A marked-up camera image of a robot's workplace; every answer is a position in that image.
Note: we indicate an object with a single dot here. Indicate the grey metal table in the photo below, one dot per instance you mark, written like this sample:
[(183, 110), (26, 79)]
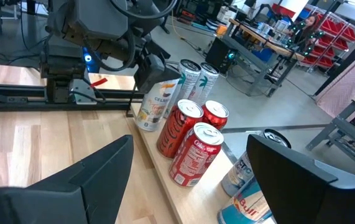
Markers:
[(345, 133)]

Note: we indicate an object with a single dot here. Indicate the small red tag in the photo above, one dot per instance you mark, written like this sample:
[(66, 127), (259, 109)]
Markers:
[(99, 82)]

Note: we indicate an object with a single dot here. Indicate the person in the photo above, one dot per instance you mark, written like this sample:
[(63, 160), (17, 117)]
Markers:
[(304, 31)]

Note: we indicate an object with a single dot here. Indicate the black device with blue light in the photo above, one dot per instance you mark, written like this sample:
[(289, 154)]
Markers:
[(87, 58)]

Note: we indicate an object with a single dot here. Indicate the silver Celsius energy drink can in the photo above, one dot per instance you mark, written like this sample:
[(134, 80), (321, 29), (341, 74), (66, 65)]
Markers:
[(237, 174)]

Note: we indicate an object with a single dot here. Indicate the pink quilted cloth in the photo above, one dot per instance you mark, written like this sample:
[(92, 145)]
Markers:
[(351, 81)]

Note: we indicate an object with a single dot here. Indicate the grey metal bracket plate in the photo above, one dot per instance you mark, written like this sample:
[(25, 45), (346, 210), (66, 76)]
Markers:
[(82, 91)]

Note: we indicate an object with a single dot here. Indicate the red Coke Zero Sugar can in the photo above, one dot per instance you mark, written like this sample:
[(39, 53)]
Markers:
[(177, 130)]

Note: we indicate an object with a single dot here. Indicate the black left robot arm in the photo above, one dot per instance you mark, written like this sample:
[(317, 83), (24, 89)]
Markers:
[(102, 18)]

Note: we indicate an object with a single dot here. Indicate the wooden shelf board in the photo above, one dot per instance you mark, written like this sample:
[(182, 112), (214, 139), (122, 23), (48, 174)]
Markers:
[(196, 202)]

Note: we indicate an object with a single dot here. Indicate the slim silver can black lid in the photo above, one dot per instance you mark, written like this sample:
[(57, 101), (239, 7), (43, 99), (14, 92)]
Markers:
[(206, 84), (155, 109), (189, 77)]

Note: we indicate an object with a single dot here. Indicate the red Coca-Cola can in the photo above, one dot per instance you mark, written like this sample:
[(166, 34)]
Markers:
[(216, 115), (196, 155)]

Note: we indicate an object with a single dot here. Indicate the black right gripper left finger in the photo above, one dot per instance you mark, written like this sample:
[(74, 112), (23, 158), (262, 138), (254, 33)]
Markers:
[(71, 199)]

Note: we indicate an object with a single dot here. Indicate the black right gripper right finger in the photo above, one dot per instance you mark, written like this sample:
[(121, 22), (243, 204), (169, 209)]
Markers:
[(304, 199)]

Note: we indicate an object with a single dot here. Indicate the black computer tower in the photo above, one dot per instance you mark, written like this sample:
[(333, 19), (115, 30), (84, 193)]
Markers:
[(222, 56)]

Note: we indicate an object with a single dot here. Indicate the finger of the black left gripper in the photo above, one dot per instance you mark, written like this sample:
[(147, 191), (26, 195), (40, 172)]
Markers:
[(157, 74)]

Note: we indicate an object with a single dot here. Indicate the red storage bin rack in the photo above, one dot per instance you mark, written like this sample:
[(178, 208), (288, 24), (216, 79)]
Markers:
[(332, 34)]

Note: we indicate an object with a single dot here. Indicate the blue silver Red Bull can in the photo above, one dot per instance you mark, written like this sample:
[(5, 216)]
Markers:
[(245, 208)]

